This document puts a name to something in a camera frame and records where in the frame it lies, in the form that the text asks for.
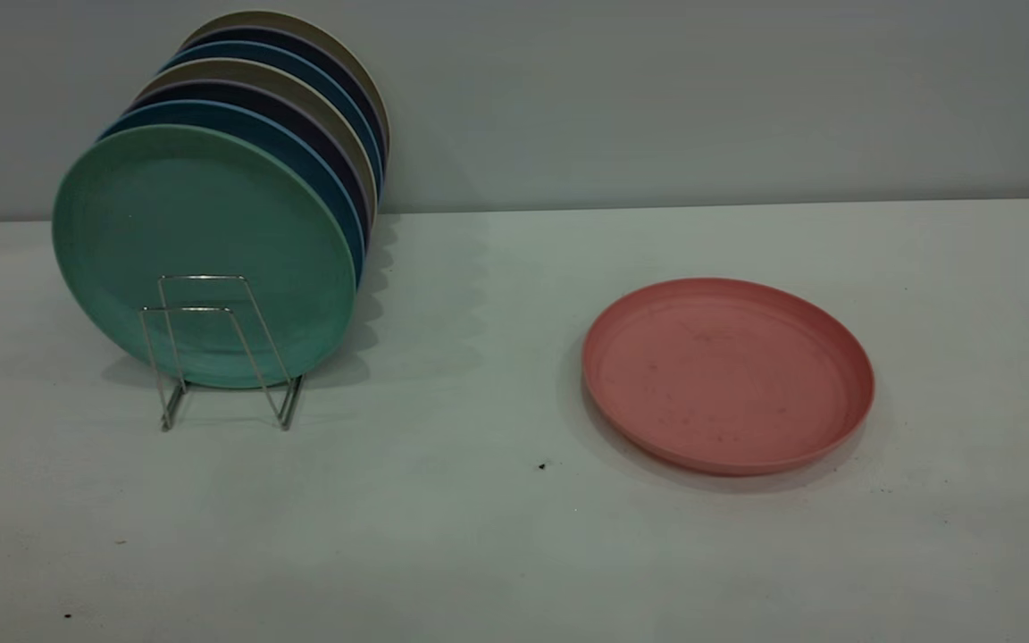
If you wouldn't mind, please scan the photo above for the dark purple round plate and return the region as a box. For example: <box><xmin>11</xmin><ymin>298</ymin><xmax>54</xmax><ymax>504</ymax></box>
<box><xmin>125</xmin><ymin>80</ymin><xmax>373</xmax><ymax>248</ymax></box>
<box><xmin>179</xmin><ymin>26</ymin><xmax>389</xmax><ymax>167</ymax></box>

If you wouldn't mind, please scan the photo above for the blue round plate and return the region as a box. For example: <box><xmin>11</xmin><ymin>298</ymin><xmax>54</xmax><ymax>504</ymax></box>
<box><xmin>98</xmin><ymin>99</ymin><xmax>367</xmax><ymax>288</ymax></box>
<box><xmin>159</xmin><ymin>40</ymin><xmax>385</xmax><ymax>194</ymax></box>

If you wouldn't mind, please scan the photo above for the pink round plate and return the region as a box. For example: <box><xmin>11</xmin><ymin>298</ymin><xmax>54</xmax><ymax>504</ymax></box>
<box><xmin>581</xmin><ymin>277</ymin><xmax>876</xmax><ymax>477</ymax></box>

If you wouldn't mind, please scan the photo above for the beige round plate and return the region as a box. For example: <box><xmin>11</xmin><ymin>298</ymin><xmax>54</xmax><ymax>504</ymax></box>
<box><xmin>184</xmin><ymin>10</ymin><xmax>392</xmax><ymax>154</ymax></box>
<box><xmin>134</xmin><ymin>58</ymin><xmax>380</xmax><ymax>230</ymax></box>

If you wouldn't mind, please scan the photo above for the green round plate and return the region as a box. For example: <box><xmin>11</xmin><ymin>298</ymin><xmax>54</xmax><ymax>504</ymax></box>
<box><xmin>52</xmin><ymin>123</ymin><xmax>360</xmax><ymax>390</ymax></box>

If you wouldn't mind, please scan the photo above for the silver wire plate rack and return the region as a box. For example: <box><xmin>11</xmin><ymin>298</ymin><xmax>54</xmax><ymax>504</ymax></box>
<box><xmin>138</xmin><ymin>274</ymin><xmax>305</xmax><ymax>432</ymax></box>

